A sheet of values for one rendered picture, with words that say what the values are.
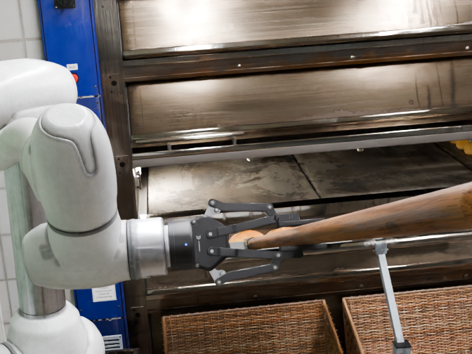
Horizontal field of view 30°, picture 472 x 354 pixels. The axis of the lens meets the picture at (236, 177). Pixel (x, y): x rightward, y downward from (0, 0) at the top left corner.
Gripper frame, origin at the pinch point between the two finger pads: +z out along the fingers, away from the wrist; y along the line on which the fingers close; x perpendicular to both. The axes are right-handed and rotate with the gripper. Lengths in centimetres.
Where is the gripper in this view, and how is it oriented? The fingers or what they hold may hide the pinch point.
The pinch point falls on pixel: (302, 234)
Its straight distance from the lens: 132.0
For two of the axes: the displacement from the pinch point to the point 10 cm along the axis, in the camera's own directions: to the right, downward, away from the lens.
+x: 0.6, -0.9, -9.9
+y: 0.9, 9.9, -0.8
